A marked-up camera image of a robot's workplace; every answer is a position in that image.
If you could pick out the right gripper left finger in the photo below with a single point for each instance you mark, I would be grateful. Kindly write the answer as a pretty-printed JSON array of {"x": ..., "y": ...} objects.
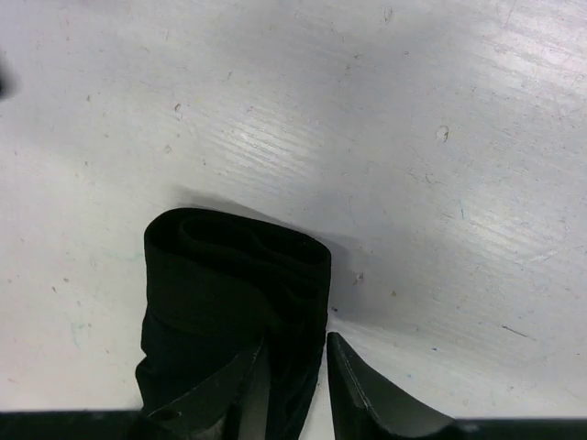
[{"x": 202, "y": 389}]

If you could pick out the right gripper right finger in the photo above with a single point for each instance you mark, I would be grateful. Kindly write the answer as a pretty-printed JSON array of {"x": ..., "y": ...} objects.
[{"x": 366, "y": 405}]

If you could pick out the black underwear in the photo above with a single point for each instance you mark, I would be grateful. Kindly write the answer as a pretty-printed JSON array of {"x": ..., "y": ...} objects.
[{"x": 220, "y": 276}]

